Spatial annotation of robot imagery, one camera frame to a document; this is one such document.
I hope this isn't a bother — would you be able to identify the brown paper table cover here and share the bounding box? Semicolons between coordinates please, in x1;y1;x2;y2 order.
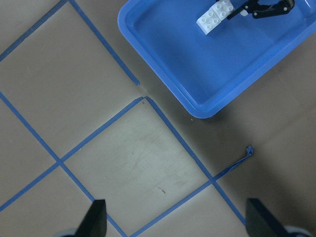
0;0;316;237

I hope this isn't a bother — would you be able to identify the blue plastic tray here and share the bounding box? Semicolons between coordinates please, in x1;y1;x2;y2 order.
118;0;316;119

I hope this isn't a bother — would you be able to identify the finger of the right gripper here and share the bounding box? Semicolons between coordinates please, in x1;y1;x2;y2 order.
252;0;295;19
227;0;259;20

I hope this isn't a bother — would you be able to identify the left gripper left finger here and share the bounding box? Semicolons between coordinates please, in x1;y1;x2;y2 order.
74;199;107;237

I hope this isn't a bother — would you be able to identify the white building block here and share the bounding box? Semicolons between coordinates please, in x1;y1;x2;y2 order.
196;8;221;35
211;0;235;21

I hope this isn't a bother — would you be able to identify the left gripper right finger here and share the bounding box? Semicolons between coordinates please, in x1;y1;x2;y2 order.
246;198;289;237

